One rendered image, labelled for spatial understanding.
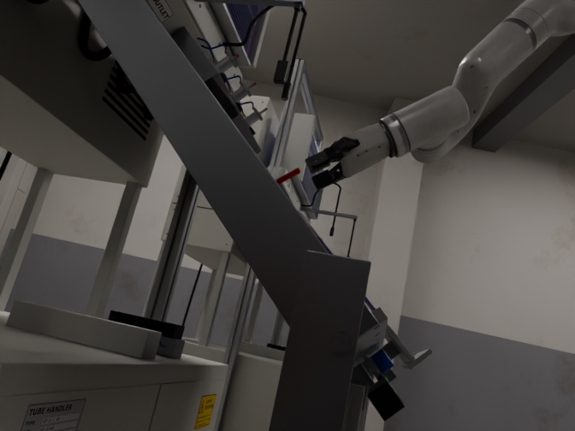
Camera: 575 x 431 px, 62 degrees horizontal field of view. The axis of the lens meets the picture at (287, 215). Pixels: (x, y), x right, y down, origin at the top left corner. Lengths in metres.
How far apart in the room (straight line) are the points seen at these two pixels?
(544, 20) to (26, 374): 1.05
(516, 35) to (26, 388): 1.00
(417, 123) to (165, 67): 0.56
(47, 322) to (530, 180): 4.13
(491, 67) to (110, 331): 0.85
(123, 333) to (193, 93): 0.46
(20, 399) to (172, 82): 0.34
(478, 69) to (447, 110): 0.11
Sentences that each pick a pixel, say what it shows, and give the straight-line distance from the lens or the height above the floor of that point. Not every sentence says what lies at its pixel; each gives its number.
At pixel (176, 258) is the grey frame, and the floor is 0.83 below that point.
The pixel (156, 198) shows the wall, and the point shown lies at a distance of 4.02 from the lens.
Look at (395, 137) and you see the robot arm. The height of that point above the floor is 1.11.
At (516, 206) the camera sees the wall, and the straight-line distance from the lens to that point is 4.46.
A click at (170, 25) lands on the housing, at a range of 0.99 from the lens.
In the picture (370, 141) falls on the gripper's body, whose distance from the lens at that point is 0.94.
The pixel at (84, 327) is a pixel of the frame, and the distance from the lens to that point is 0.88.
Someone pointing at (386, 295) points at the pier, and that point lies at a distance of 3.65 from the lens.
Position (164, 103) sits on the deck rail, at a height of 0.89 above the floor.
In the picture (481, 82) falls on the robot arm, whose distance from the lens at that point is 1.06.
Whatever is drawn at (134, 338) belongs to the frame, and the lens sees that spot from 0.84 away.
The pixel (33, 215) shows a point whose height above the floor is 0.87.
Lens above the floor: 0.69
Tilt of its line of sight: 15 degrees up
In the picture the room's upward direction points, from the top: 13 degrees clockwise
